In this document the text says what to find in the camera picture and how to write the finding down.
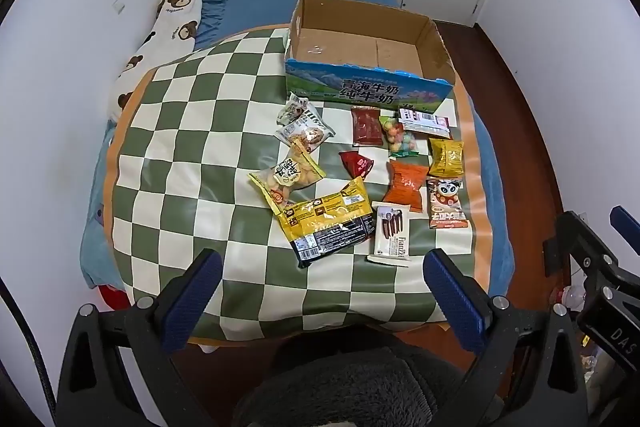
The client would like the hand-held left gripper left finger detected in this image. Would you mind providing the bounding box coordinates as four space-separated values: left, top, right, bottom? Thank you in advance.
54 248 224 427

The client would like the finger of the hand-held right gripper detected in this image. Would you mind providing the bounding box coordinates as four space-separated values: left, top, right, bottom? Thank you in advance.
609 205 640 256
542 210 626 308

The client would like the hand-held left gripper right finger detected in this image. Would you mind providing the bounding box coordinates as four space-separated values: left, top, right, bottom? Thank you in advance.
424 249 589 427

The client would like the white chocolate stick packet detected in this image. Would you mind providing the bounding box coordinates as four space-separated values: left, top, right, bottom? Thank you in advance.
366 201 412 266

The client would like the orange snack packet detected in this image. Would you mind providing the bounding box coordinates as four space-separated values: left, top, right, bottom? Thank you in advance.
382 161 430 212

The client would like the small yellow packet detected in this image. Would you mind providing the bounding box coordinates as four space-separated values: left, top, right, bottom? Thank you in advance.
428 138 465 178

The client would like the large yellow black packet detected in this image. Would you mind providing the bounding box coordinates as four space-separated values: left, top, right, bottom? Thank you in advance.
275 177 377 269

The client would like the clear yellow chip packet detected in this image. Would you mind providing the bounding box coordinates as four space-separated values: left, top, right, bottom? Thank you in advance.
248 146 327 214

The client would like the white oat cookie packet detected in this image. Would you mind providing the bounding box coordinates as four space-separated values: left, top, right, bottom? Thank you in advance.
274 104 335 152

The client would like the white berry cookie packet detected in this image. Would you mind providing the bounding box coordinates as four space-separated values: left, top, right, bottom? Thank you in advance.
277 92 310 128

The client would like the printed cardboard box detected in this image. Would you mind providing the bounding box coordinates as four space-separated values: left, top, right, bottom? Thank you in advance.
284 0 456 115

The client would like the clear plastic bottle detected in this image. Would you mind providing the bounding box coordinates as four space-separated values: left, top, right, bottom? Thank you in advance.
550 286 587 314

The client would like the red cloth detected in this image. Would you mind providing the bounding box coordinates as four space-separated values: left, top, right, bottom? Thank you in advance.
97 284 136 313

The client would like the panda print packet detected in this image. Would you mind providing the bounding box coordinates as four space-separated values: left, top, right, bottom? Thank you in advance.
426 177 471 229

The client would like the light blue quilt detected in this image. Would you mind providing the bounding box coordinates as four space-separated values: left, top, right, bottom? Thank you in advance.
80 127 132 290

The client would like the grey fleece clothing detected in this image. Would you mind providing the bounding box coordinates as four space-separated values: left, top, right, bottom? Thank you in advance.
232 324 501 427

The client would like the red triangular packet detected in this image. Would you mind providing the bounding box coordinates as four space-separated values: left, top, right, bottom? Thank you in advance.
339 150 375 180

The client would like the green white checkered blanket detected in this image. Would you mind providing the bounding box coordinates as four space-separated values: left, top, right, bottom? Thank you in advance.
92 24 496 353

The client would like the colourful candy ball packet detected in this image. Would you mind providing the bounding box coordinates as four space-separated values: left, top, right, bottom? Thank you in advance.
378 114 421 158

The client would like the white barcode packet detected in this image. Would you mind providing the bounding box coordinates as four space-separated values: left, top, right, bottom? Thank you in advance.
398 104 451 140

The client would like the dark red packet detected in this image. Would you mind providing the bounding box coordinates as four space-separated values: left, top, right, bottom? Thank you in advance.
351 106 383 146

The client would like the bear print pillow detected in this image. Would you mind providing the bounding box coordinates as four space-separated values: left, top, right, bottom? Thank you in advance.
107 0 203 122

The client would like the blue bedsheet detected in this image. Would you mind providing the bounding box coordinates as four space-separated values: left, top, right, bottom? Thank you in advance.
192 0 518 293

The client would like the black cable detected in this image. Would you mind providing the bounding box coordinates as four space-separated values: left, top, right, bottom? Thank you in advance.
0 277 56 427

